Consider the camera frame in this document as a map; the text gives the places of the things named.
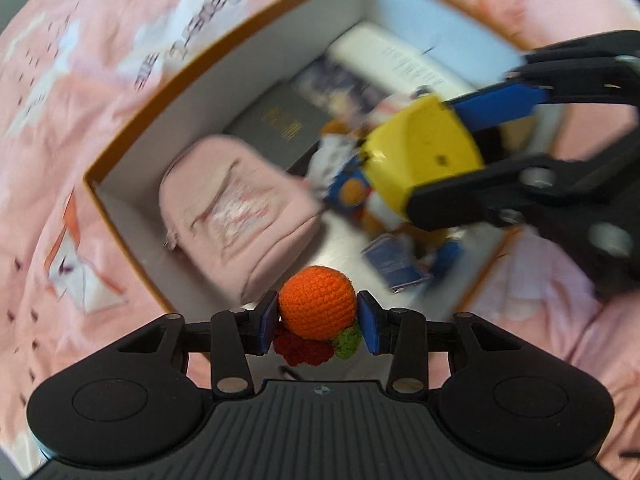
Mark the dark grey gift box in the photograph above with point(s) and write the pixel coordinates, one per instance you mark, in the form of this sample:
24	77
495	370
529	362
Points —
280	120

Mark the orange crochet fruit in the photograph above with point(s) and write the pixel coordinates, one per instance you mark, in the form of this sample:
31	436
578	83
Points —
317	302

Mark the blue and brown plush toy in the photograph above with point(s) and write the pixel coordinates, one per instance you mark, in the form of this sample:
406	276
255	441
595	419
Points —
350	192

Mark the white rectangular box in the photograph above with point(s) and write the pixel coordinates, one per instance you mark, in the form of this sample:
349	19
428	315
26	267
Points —
380	50

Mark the pink printed blanket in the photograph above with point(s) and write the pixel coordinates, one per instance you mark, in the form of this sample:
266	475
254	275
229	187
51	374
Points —
75	135

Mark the orange cardboard box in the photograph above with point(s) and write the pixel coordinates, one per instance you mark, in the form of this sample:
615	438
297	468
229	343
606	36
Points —
215	75

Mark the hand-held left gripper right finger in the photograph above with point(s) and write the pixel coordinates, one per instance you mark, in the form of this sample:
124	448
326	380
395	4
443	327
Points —
370	325

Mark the yellow box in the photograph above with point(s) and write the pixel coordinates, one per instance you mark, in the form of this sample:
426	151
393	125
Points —
425	155

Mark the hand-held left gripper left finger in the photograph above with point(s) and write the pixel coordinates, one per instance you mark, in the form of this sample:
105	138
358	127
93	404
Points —
267	322

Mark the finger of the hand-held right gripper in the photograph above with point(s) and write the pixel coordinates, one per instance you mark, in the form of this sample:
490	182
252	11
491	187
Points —
475	195
500	102

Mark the pink mini backpack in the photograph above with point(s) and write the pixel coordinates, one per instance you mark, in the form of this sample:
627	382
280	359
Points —
235	210

